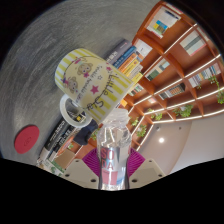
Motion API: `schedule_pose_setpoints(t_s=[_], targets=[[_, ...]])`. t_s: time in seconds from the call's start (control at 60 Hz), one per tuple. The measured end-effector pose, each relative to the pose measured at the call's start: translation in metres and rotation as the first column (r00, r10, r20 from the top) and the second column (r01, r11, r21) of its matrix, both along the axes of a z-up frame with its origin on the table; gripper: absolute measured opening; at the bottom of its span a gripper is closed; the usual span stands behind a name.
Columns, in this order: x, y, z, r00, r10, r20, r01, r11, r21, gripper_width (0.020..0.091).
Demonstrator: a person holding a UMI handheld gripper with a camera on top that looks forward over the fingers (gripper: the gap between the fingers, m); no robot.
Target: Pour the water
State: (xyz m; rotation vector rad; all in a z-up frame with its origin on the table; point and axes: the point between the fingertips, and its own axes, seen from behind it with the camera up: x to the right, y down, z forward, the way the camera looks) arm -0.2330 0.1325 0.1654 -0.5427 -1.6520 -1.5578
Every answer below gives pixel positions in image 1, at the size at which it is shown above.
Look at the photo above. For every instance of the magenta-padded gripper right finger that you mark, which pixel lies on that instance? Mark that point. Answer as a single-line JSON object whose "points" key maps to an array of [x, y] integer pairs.
{"points": [[148, 173]]}

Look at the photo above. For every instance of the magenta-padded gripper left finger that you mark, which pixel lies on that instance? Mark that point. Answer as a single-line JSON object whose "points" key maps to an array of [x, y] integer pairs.
{"points": [[78, 173]]}

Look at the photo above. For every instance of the clear plastic drink bottle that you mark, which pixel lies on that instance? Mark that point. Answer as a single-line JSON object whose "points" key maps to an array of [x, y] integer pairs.
{"points": [[113, 153]]}

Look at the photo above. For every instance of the tan chair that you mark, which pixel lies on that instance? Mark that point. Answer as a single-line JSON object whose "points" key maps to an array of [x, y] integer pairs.
{"points": [[65, 158]]}

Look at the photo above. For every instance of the round recessed ceiling light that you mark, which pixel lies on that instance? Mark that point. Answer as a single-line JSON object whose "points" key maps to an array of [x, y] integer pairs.
{"points": [[161, 140]]}

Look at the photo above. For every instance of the book stack with orange cover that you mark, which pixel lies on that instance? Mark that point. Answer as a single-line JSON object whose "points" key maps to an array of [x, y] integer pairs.
{"points": [[61, 133]]}

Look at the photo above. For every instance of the flat round red coaster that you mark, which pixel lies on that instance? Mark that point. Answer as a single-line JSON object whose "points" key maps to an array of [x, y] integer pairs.
{"points": [[26, 139]]}

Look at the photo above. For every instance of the yellow striped cartoon mug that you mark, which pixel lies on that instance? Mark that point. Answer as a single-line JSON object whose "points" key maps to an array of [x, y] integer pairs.
{"points": [[93, 80]]}

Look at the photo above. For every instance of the orange wooden shelf unit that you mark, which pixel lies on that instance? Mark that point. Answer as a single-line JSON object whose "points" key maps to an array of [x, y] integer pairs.
{"points": [[180, 66]]}

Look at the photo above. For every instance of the colourful book stack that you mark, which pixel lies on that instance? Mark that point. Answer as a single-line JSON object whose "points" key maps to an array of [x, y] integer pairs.
{"points": [[128, 61]]}

